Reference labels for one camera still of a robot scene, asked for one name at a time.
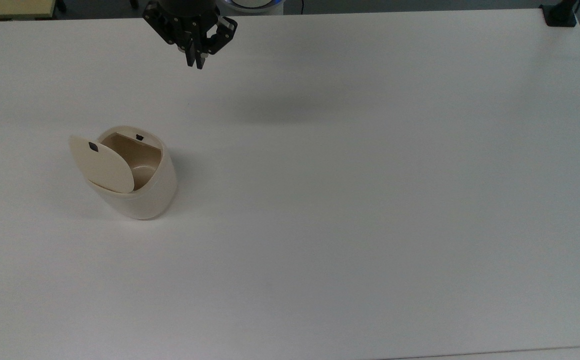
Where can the beige trash bin lid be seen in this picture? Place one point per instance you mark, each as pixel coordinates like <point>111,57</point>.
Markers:
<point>102,165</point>

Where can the beige round trash bin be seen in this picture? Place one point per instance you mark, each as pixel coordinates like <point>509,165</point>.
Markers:
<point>145,192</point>

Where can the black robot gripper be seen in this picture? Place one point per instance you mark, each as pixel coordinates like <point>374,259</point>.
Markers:
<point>185,15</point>

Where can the beige wooden side table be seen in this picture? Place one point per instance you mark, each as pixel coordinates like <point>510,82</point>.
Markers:
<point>10,7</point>

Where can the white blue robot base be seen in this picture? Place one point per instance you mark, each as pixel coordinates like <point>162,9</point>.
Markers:
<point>255,6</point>

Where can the black table clamp mount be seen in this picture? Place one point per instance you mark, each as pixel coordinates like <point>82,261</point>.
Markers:
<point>560,12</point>

